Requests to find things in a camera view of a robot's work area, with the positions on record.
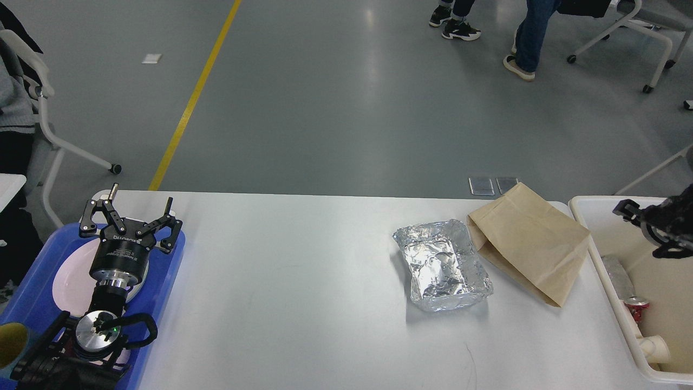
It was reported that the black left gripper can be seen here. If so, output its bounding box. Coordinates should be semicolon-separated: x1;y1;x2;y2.
79;183;183;287

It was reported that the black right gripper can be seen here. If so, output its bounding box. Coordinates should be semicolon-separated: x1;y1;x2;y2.
613;185;692;259

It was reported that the red foil wrapper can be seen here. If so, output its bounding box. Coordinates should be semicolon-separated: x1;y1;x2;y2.
623;296;650;325

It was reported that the pink plate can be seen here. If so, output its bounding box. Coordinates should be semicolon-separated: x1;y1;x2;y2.
52;239;149;317

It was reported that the white paper cup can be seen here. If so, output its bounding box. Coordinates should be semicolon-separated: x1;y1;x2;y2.
636;335;671;372

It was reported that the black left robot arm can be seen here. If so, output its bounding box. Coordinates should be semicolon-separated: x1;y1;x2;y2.
2;184;185;389

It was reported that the white plastic bin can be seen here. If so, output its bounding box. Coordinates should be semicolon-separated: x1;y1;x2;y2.
569;197;692;385

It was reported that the white chair leg right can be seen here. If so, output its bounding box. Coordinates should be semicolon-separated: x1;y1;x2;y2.
613;144;692;196

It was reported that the brown paper bag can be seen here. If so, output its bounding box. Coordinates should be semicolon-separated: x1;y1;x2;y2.
467;183;591;308

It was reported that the seated person grey cardigan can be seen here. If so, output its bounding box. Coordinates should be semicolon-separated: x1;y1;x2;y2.
0;5;44;293

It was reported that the right metal floor plate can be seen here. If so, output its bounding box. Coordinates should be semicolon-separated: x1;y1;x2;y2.
496;177;520;195

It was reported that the metal floor plate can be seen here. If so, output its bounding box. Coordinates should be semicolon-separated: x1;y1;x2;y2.
468;177;496;197
496;177;520;195

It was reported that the white paper on floor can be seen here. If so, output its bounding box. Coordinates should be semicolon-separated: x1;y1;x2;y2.
141;53;162;64

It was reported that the left metal floor plate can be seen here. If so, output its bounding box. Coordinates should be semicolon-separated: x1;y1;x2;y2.
468;177;496;197

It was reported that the white chair left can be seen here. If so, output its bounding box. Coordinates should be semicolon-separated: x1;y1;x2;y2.
1;29;122;228

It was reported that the crumpled aluminium foil tray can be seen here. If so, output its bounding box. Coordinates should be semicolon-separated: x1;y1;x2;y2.
392;219;494;313

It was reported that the white office chair right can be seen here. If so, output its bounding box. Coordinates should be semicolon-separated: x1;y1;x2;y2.
565;1;692;94

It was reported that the person in blue jeans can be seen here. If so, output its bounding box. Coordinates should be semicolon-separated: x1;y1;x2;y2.
502;1;561;82

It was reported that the person in black trousers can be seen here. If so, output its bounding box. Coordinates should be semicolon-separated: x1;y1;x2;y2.
429;1;482;41

